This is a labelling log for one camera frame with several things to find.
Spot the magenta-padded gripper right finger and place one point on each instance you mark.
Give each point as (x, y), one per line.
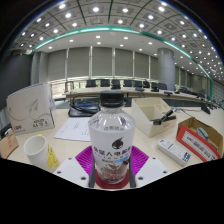
(150, 170)

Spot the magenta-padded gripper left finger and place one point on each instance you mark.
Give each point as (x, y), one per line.
(71, 170)

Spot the clear black-capped drink bottle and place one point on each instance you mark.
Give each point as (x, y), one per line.
(111, 140)

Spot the white remote control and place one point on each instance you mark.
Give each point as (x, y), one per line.
(173, 151)

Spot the white printed paper sheet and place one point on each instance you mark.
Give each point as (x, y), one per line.
(75, 129)

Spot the red-edged open cardboard box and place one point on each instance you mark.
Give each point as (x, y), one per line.
(195, 145)

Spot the black tool in white box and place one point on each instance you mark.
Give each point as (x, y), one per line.
(165, 117)

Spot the black desk device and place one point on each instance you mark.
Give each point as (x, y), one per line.
(81, 111)

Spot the brown cardboard sheet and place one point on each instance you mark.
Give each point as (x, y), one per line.
(8, 146)

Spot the white paper carton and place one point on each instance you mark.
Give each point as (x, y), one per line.
(30, 110)

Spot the group of black desk microphones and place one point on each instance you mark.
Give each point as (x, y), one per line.
(154, 89)

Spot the row of black office chairs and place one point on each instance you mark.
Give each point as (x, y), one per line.
(105, 82)

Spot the group of ceiling lights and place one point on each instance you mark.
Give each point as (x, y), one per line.
(95, 9)

